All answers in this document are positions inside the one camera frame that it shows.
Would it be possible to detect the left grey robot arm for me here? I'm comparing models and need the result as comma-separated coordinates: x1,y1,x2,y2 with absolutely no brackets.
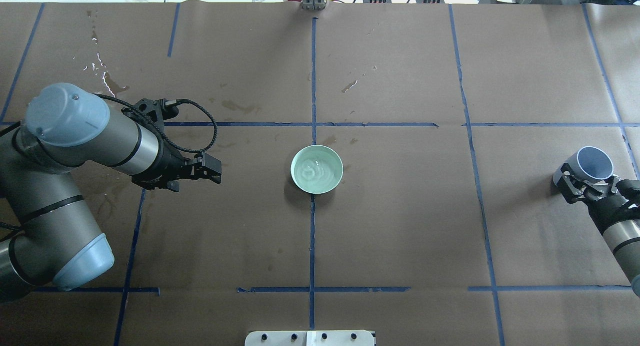
0,83,222,304

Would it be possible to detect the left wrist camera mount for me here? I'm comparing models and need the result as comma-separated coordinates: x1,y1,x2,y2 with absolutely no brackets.
121,99,179,135

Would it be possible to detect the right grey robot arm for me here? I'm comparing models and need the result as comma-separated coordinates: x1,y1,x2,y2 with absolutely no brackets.
552,162,640,296

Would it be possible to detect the light green bowl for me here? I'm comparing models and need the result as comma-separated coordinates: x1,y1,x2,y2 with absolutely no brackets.
290,144,345,194

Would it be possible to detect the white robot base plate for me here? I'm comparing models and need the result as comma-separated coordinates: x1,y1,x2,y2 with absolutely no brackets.
244,330,377,346

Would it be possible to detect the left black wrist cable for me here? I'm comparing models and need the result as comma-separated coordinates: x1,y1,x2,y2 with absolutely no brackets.
92,93,218,154

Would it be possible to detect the blue-grey plastic cup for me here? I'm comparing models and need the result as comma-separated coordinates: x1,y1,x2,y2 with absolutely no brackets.
551,146,614,184

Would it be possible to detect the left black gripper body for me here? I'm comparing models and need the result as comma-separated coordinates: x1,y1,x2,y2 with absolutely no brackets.
131,141,196,193

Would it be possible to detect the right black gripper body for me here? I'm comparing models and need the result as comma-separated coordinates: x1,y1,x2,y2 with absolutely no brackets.
587,179,640,233

